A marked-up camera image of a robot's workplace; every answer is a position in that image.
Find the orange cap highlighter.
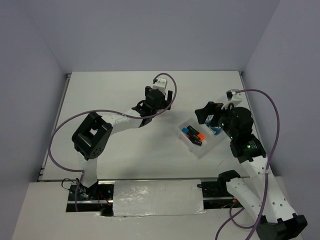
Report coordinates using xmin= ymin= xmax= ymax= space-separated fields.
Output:
xmin=187 ymin=125 xmax=205 ymax=141

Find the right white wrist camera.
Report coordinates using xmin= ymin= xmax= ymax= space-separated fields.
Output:
xmin=221 ymin=89 xmax=242 ymax=110

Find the blue cap highlighter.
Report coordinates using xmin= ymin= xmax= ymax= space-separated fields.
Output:
xmin=181 ymin=127 xmax=200 ymax=140

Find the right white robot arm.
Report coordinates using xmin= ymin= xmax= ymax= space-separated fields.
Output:
xmin=195 ymin=101 xmax=308 ymax=240

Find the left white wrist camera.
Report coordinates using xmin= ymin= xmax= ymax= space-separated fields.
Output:
xmin=152 ymin=77 xmax=168 ymax=95

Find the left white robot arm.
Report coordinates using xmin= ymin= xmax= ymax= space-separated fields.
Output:
xmin=71 ymin=86 xmax=173 ymax=200

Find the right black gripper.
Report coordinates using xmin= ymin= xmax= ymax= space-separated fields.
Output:
xmin=194 ymin=101 xmax=237 ymax=139

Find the white foil front panel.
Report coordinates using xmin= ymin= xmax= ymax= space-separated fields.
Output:
xmin=112 ymin=179 xmax=205 ymax=217

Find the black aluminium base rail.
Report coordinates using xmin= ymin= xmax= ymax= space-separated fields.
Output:
xmin=61 ymin=178 xmax=242 ymax=217

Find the translucent white compartment tray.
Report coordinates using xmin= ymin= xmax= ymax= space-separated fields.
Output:
xmin=176 ymin=117 xmax=229 ymax=159

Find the blue tape roll tub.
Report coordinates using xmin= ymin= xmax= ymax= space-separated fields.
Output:
xmin=205 ymin=114 xmax=214 ymax=123
xmin=211 ymin=126 xmax=222 ymax=135

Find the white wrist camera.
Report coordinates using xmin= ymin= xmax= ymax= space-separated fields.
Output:
xmin=221 ymin=89 xmax=242 ymax=110
xmin=152 ymin=77 xmax=168 ymax=95

